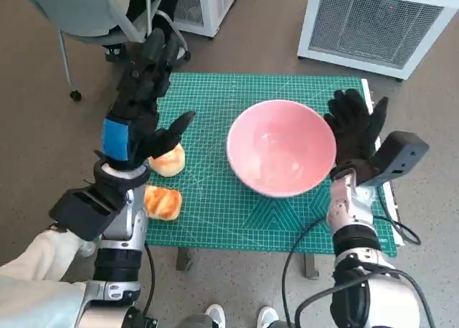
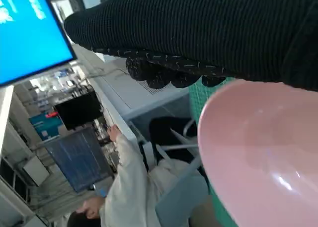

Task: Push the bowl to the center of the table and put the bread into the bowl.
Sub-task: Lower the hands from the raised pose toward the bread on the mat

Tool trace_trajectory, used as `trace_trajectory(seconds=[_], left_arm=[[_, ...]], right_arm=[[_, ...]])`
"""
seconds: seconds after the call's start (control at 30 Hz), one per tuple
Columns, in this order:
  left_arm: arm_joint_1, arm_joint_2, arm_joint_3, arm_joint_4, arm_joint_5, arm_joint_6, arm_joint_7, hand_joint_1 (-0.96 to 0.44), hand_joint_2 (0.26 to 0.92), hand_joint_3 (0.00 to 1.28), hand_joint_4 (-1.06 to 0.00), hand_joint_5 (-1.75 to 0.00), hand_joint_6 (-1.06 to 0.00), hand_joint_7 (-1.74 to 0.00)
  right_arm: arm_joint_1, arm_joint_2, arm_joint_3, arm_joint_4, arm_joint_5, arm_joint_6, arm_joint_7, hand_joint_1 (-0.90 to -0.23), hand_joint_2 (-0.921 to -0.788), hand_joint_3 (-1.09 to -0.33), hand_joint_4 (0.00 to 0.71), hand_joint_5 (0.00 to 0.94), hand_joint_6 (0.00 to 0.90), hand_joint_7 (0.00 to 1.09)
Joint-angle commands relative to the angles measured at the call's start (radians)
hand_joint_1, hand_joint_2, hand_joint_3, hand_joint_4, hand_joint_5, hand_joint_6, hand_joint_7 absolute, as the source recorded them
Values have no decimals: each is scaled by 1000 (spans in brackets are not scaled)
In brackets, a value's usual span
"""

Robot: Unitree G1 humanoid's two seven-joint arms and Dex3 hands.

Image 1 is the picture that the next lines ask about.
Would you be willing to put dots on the large white grille appliance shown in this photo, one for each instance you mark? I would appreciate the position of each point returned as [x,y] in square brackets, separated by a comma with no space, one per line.
[376,19]

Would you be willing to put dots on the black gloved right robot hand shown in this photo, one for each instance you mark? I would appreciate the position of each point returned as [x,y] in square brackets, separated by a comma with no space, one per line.
[353,130]

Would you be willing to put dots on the person seated on chair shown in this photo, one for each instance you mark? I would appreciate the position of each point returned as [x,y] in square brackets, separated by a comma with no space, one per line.
[168,1]

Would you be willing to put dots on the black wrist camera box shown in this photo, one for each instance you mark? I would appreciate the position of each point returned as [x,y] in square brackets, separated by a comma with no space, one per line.
[82,209]
[398,155]

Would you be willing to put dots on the green cutting mat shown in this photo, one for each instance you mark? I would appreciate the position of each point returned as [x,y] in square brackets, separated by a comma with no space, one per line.
[215,199]

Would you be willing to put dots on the grey office chair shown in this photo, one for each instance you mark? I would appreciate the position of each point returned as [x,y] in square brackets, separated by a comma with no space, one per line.
[71,8]

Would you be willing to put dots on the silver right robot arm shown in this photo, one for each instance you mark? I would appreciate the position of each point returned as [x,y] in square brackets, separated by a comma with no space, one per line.
[348,213]

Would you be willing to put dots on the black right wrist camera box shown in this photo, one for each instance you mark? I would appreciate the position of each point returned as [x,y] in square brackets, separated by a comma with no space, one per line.
[398,155]

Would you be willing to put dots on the white shoe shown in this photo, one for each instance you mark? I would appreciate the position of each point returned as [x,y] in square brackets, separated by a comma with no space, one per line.
[216,315]
[267,317]

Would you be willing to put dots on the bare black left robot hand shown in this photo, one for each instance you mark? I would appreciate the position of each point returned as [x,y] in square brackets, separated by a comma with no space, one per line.
[141,127]

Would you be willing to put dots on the metal table leg bracket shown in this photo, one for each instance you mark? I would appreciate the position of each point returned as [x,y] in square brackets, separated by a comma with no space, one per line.
[185,259]
[311,267]

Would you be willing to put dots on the round toy bread bun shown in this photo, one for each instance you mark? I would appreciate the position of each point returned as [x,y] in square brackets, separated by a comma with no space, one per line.
[170,161]

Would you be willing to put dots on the braided toy bread loaf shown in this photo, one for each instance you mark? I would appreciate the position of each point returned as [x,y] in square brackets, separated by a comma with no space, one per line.
[163,202]

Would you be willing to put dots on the pink bowl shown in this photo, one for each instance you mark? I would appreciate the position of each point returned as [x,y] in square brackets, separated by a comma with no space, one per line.
[279,152]

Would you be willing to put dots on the grey robot waist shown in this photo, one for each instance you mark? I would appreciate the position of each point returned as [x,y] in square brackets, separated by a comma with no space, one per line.
[195,322]

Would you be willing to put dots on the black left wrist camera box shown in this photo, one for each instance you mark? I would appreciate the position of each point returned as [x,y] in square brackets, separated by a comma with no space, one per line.
[82,209]

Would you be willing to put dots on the small white grille appliance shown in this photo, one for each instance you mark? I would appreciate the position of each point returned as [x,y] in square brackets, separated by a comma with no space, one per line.
[211,5]

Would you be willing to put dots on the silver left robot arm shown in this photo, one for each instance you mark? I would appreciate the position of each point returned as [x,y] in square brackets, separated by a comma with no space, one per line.
[122,227]

